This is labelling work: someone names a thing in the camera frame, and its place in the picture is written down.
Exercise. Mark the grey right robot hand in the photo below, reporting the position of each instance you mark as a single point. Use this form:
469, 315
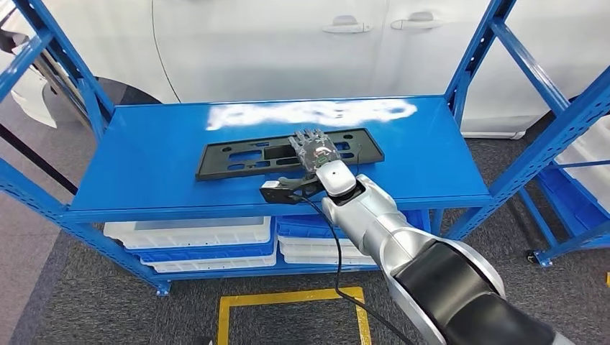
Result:
317, 150

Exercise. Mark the black plastic plate bracket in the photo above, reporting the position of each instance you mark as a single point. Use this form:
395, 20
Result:
224, 162

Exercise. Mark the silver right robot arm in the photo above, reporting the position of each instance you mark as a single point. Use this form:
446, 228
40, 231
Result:
376, 224

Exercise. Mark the blue metal shelf rack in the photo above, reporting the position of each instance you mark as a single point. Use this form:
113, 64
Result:
143, 162

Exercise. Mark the blue wheeled shelf rack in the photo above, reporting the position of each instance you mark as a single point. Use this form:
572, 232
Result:
543, 259

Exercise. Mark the blue plastic crate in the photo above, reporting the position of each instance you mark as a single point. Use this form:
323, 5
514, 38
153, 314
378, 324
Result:
300, 227
205, 254
572, 204

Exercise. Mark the white plastic crate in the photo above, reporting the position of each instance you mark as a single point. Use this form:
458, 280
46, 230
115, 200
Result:
314, 247
591, 162
190, 233
324, 260
209, 265

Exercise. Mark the white car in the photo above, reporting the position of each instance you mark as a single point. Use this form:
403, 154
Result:
262, 52

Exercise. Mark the grey metal stand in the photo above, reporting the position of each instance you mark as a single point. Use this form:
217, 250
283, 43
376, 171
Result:
62, 88

